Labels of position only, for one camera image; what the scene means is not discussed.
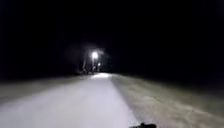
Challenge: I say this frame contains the street lamp on pole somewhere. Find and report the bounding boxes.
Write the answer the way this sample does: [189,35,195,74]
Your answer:
[90,50,100,74]

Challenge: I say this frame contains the pale concrete path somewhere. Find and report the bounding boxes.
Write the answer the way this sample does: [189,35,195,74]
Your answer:
[0,72,141,128]

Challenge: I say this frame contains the grass strip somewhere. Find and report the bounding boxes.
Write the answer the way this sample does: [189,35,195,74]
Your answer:
[110,73,224,128]
[0,74,93,104]

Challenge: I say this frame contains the robot's own part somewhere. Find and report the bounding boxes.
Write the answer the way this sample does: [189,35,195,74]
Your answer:
[129,122,158,128]

